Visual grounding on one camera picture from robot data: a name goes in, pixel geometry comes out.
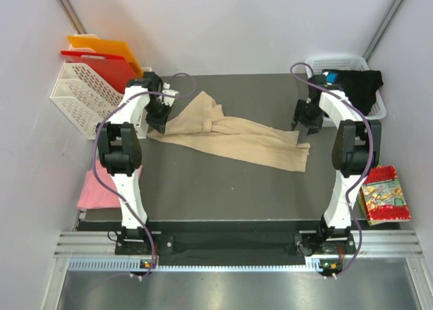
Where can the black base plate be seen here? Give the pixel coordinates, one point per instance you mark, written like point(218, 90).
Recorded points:
point(282, 243)

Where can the white slotted cable duct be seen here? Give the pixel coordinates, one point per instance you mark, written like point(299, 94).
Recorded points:
point(142, 265)

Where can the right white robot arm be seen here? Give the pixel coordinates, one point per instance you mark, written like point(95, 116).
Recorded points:
point(355, 152)

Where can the colourful picture book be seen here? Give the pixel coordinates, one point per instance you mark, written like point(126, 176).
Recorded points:
point(381, 197)

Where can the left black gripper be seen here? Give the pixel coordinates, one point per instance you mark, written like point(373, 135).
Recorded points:
point(159, 124)

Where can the black t shirt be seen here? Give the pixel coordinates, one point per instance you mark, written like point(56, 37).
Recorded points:
point(359, 86)

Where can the orange plastic folder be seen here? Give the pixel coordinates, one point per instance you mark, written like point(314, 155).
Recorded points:
point(105, 46)

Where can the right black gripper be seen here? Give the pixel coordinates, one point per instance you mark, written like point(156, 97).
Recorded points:
point(314, 126)

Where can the beige t shirt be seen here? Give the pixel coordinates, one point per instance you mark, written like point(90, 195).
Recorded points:
point(202, 126)

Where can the white perforated file organizer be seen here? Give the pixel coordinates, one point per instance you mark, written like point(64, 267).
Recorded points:
point(84, 97)

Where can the red plastic folder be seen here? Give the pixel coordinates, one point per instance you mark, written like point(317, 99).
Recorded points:
point(113, 69)

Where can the pink folded t shirt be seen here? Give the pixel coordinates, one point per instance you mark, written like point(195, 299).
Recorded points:
point(95, 196)

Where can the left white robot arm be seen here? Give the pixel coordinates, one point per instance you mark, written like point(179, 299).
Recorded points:
point(118, 150)

